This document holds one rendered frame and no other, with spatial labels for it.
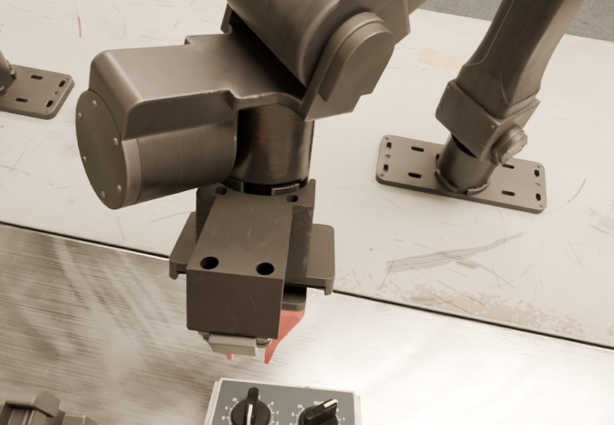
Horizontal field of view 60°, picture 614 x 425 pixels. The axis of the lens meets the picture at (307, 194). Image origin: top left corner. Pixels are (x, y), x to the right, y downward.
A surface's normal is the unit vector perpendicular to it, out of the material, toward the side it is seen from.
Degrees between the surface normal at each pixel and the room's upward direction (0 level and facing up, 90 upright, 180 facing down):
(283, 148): 65
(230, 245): 30
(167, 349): 0
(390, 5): 90
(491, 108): 86
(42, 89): 0
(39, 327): 0
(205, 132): 47
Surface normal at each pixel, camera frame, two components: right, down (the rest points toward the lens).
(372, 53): 0.58, 0.70
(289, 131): 0.44, 0.45
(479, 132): -0.80, 0.43
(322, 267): 0.11, -0.89
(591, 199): 0.06, -0.54
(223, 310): -0.04, 0.46
